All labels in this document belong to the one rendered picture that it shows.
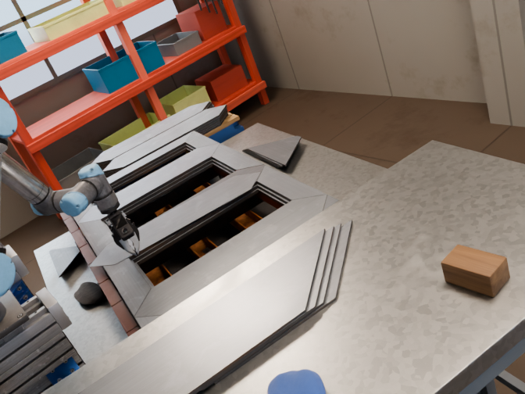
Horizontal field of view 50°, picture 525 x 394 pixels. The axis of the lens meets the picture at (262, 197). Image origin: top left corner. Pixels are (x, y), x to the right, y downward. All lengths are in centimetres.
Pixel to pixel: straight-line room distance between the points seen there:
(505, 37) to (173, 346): 291
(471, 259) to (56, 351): 123
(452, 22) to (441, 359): 334
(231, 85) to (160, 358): 438
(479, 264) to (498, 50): 272
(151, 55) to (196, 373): 401
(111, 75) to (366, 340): 397
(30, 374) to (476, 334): 127
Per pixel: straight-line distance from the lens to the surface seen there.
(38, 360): 182
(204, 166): 254
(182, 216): 215
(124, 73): 482
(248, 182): 217
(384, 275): 118
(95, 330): 214
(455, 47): 420
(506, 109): 386
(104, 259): 214
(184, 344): 119
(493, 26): 366
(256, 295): 121
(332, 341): 108
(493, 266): 107
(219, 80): 532
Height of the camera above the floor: 179
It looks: 27 degrees down
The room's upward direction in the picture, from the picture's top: 22 degrees counter-clockwise
